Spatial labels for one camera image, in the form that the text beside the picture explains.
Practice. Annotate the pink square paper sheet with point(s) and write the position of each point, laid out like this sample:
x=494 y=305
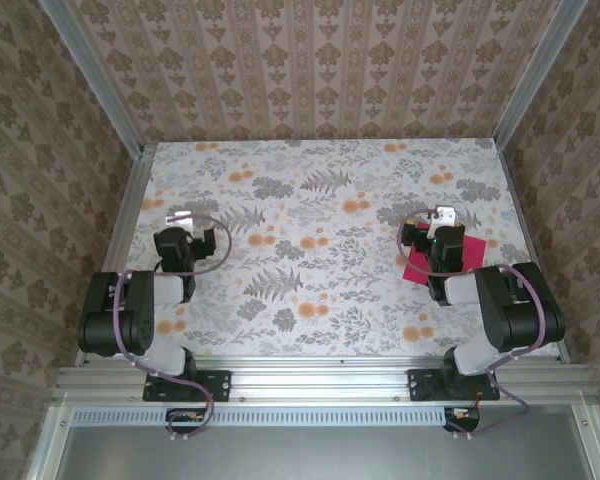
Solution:
x=472 y=252

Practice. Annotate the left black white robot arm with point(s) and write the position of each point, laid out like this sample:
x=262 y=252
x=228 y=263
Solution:
x=105 y=320

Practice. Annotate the aluminium frame post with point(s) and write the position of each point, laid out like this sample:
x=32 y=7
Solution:
x=535 y=75
x=95 y=80

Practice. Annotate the right aluminium side rail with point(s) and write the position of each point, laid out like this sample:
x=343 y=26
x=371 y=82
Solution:
x=531 y=245

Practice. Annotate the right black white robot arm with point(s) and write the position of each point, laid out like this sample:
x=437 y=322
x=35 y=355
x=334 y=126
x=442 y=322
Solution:
x=525 y=320

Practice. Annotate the floral table cover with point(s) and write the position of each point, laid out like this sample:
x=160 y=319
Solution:
x=330 y=165

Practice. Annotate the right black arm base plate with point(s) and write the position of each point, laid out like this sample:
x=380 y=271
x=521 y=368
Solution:
x=420 y=385

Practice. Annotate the grey metal sheet panel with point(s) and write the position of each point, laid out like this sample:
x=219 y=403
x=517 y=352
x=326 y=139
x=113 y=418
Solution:
x=330 y=455

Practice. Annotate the black connector board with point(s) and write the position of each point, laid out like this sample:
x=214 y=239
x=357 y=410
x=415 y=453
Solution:
x=462 y=425
x=180 y=426

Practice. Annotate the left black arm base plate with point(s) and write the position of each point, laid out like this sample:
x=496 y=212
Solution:
x=220 y=385

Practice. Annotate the left aluminium frame post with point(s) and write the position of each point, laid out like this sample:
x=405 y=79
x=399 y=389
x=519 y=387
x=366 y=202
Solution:
x=95 y=80

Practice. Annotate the aluminium side rail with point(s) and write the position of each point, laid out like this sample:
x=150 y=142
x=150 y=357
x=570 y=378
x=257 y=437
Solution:
x=120 y=240
x=531 y=245

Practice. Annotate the aluminium frame cross rail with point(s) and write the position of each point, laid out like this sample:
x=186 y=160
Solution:
x=320 y=382

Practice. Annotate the left aluminium side rail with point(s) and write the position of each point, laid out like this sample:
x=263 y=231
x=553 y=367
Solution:
x=120 y=240

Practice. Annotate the right aluminium frame post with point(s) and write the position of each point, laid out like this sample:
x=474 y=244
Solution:
x=535 y=75

